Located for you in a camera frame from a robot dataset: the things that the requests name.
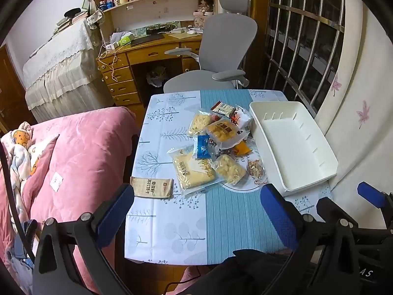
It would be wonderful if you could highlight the cartoon printed cloth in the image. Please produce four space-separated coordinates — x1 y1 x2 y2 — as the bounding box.
0 122 42 188

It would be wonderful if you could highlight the white charger cable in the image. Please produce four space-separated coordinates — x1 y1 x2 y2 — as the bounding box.
98 41 121 83

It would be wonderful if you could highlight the white floral curtain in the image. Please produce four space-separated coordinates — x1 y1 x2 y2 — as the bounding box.
315 0 393 231

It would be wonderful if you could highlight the black keyboard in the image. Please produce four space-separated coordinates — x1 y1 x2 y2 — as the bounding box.
130 34 165 46

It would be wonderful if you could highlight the red-brown snack packet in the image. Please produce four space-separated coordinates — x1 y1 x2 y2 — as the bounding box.
211 101 235 118

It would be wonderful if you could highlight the lace-covered piano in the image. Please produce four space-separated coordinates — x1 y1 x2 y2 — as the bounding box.
23 18 114 123

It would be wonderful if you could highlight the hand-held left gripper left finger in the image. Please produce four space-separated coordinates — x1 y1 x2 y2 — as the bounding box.
32 184 136 295

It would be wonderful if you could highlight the wooden bookshelf hutch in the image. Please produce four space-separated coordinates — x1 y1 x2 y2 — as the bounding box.
89 0 218 37

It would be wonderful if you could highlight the small blue snack packet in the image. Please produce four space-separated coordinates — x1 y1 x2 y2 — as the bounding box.
193 135 214 160

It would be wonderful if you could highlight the doll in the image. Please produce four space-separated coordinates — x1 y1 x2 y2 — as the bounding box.
193 0 215 16

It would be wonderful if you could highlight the white plastic bin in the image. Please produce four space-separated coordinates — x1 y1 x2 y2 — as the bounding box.
249 101 339 195

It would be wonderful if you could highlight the clear orange-label snack packet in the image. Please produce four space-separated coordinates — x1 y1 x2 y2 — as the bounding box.
205 120 249 152

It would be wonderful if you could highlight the beige cracker packet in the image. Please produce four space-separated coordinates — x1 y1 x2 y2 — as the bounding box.
130 177 174 200

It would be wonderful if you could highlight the large clear yellow snack packet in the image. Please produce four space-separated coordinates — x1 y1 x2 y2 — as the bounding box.
167 146 217 195

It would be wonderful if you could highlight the stack of books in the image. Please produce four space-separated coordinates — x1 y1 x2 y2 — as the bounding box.
55 9 89 35

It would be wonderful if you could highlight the white snack packet red print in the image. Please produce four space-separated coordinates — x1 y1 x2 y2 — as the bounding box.
232 105 254 130

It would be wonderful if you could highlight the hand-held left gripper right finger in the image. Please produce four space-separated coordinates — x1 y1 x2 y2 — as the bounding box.
260 184 365 295

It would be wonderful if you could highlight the pink blanket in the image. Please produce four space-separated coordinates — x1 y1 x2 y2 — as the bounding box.
0 107 137 295

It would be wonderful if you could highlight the trash bin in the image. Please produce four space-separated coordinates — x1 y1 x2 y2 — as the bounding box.
147 66 168 87

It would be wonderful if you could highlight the metal window grille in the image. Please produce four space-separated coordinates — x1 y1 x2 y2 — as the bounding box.
262 0 346 114

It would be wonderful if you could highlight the patterned fabric bag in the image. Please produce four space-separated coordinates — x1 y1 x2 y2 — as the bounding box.
86 9 108 30

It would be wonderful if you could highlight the wooden desk with drawers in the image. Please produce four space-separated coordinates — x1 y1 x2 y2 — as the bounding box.
97 32 205 106

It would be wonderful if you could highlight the black cable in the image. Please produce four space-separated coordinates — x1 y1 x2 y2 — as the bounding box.
0 143 35 259

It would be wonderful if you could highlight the clear packet of nuts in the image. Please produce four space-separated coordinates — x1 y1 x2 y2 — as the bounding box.
247 158 265 180

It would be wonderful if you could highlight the blue and white tablecloth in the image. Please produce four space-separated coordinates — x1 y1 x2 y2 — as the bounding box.
124 90 334 266

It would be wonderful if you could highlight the grey office chair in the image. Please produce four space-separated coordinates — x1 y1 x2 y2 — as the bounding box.
163 0 258 94

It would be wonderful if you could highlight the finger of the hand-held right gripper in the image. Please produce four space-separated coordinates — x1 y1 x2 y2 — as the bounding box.
316 196 360 226
357 182 393 231

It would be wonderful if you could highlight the wooden door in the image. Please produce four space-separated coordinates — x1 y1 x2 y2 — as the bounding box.
0 44 31 130

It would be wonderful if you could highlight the small orange snack packet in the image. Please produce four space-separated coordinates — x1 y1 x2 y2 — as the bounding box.
232 141 253 157

